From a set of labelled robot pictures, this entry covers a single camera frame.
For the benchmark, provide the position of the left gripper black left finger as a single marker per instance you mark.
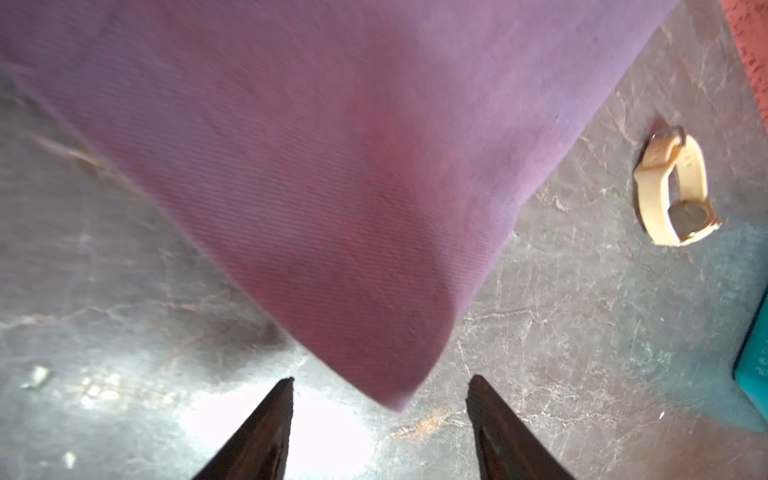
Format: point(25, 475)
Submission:
point(258, 449)

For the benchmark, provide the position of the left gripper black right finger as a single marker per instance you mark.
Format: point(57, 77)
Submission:
point(505, 447)

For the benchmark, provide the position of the teal plastic basket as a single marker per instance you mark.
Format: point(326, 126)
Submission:
point(750, 368)

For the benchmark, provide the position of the purple trousers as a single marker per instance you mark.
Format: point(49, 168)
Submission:
point(356, 167)

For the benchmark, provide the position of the beige rubber band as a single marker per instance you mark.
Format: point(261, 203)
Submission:
point(672, 190)

